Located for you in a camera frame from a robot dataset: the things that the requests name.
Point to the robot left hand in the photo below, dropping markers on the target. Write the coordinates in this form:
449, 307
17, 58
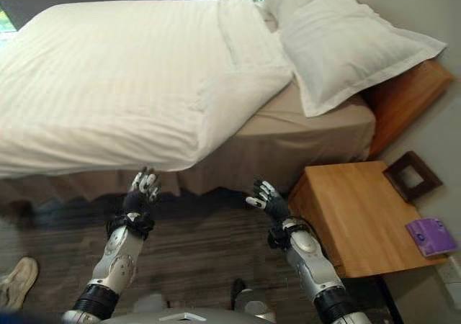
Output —
138, 197

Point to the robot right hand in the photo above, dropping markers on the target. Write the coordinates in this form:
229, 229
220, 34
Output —
274, 203

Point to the robot left silver arm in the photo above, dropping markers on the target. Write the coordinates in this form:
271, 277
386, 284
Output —
113, 257

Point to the robot right silver arm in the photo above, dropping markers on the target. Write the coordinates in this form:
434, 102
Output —
311, 263

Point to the beige fitted bed sheet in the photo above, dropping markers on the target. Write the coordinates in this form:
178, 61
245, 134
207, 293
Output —
288, 140

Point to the wooden bedside table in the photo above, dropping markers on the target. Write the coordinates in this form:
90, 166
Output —
356, 219

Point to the white striped duvet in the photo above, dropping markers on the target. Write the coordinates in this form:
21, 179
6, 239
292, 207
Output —
115, 86

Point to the robot silver torso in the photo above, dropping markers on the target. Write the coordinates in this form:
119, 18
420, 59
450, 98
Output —
187, 315

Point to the white sneaker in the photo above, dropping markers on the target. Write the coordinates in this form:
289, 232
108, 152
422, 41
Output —
16, 282

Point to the purple tissue pack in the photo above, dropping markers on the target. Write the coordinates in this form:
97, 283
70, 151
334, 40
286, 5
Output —
432, 237

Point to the wooden headboard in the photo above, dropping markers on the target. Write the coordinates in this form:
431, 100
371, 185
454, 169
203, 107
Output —
407, 101

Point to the white pillow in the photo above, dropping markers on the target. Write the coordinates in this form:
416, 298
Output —
345, 43

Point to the dark wooden picture frame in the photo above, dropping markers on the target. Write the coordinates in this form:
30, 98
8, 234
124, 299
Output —
412, 176

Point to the white wall socket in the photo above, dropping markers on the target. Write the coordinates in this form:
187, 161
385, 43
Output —
453, 273

